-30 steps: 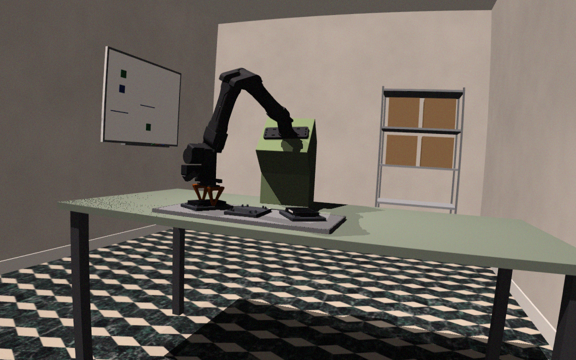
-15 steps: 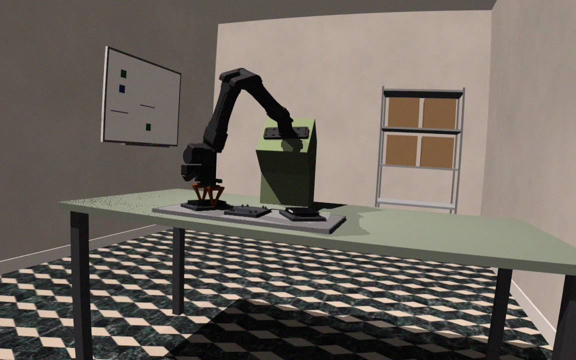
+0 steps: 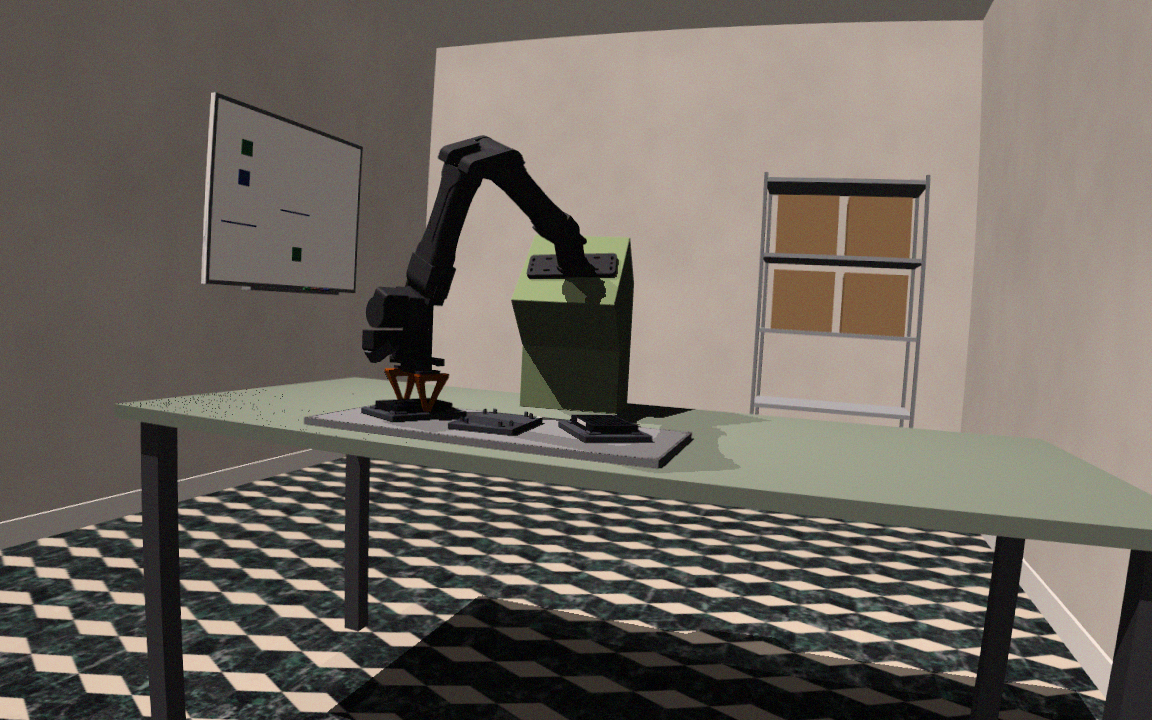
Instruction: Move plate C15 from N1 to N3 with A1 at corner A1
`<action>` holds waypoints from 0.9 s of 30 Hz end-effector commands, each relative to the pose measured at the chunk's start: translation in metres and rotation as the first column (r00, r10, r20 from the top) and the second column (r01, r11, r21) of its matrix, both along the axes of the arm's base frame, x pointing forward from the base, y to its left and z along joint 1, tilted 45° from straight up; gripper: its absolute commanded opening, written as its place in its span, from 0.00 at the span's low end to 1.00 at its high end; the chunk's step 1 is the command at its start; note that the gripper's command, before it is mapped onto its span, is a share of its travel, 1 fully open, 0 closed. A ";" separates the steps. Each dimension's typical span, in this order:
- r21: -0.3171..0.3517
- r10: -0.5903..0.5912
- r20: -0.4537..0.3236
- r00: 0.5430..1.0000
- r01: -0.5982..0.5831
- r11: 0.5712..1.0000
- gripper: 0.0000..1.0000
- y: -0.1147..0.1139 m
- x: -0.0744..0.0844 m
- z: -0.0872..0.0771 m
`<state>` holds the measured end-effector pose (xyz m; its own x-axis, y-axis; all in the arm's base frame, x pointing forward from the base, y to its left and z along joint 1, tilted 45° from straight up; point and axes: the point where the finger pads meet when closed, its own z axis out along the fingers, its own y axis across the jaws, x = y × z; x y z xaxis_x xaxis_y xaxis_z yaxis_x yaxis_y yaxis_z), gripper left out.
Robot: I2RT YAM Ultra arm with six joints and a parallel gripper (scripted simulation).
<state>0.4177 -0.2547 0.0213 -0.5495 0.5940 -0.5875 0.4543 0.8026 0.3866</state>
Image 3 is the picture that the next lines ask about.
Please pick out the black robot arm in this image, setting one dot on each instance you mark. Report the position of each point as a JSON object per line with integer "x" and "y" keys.
{"x": 431, "y": 266}

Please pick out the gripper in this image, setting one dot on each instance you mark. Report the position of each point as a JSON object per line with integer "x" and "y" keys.
{"x": 422, "y": 369}

